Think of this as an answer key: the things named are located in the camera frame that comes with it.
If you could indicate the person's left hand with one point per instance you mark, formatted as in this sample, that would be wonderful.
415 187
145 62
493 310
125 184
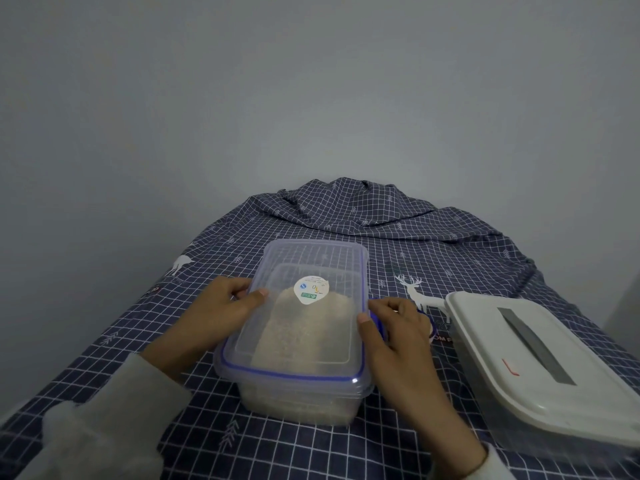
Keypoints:
205 324

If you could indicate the person's right hand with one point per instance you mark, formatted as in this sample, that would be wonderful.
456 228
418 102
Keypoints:
405 349

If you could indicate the person's right thumb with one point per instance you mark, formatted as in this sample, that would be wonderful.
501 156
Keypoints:
370 334

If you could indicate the person's left thumb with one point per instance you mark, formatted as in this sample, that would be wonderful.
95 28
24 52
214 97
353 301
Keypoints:
245 304

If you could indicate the clear lid with blue seal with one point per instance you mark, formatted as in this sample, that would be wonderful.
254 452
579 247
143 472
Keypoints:
312 262

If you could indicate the clear plastic food container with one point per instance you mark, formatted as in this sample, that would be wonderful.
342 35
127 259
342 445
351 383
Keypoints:
300 407

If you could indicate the person's right forearm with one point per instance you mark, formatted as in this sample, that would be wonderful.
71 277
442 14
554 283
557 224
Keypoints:
450 439

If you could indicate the person's left forearm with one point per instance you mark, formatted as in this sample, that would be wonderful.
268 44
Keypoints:
110 419

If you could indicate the white rice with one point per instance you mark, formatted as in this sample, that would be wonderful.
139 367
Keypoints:
300 339

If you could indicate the navy checkered deer-print tablecloth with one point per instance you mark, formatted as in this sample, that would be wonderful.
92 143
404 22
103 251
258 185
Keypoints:
330 209

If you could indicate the white lidded storage box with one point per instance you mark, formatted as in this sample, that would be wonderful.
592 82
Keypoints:
505 344

